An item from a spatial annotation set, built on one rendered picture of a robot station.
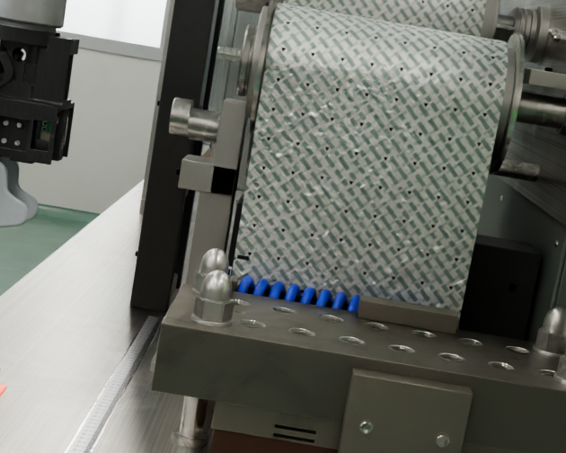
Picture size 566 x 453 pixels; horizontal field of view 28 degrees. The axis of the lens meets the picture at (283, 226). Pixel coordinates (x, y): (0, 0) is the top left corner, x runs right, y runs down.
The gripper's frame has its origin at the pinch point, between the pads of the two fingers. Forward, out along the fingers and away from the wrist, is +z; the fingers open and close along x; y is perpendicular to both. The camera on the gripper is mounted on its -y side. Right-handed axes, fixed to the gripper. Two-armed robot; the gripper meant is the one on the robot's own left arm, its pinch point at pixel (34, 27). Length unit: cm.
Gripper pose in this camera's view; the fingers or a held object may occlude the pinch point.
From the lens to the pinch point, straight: 170.2
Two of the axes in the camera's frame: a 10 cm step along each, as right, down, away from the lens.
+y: -2.0, 9.4, 2.9
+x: 2.4, 3.3, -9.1
